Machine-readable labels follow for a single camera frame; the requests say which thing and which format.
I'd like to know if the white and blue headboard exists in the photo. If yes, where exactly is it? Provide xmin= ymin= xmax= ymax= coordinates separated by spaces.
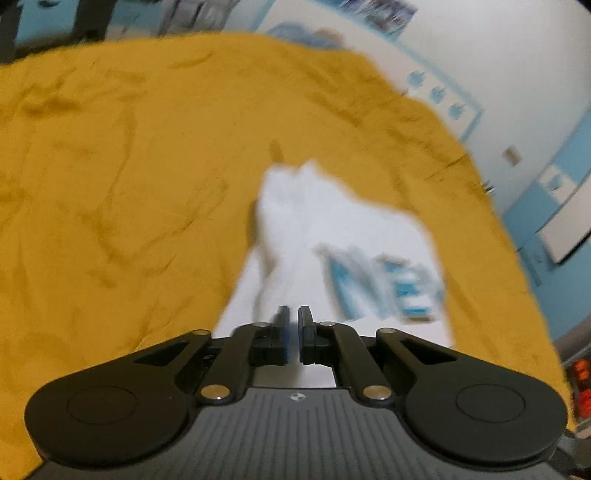
xmin=259 ymin=21 xmax=485 ymax=141

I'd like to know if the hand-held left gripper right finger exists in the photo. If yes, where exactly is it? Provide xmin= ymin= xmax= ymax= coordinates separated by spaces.
xmin=298 ymin=305 xmax=456 ymax=407

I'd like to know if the blue and white wardrobe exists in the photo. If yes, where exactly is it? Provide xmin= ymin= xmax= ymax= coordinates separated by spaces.
xmin=501 ymin=106 xmax=591 ymax=352

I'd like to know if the wall poster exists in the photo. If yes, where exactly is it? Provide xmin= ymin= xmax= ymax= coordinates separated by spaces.
xmin=335 ymin=0 xmax=419 ymax=37

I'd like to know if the white printed sweatshirt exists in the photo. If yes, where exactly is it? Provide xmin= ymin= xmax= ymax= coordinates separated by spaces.
xmin=215 ymin=159 xmax=455 ymax=388

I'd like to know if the blue pillow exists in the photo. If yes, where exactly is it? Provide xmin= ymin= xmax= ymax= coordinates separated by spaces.
xmin=268 ymin=23 xmax=347 ymax=52

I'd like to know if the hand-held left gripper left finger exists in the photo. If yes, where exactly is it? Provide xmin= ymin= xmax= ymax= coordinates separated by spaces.
xmin=131 ymin=305 xmax=293 ymax=407

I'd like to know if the yellow quilt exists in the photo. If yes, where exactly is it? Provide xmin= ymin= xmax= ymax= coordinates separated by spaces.
xmin=0 ymin=32 xmax=578 ymax=480

